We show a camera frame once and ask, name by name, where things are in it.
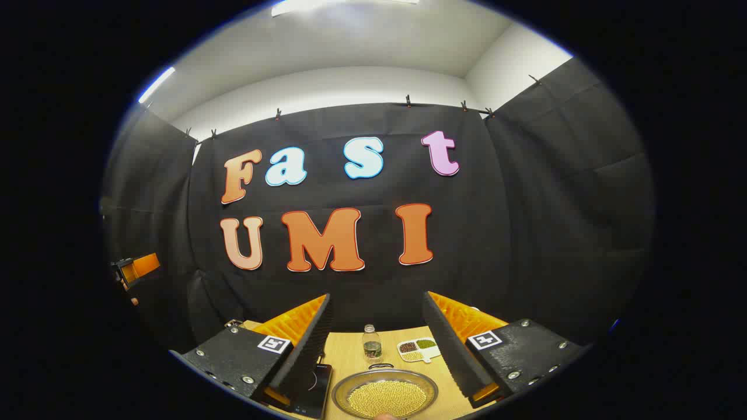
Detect clear plastic water bottle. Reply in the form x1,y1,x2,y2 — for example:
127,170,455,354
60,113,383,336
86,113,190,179
362,324,382,361

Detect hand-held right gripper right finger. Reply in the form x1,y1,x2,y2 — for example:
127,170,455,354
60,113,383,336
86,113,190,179
421,290,590,409

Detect ceiling light panel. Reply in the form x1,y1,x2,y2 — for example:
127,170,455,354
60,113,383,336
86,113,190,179
271,0,421,17
138,67,176,104

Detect white divided bean plate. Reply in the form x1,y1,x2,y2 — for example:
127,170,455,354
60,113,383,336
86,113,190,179
397,337,441,363

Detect stainless steel pot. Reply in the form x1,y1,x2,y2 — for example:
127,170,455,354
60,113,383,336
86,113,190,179
331,363,439,420

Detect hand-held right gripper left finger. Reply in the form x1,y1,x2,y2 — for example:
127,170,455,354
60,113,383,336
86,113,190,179
169,293,337,409

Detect black induction cooktop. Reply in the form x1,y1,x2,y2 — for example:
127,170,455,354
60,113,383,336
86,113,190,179
289,363,333,419

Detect pile of yellow soybeans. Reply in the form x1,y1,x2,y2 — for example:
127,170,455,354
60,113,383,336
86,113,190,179
347,380,428,418

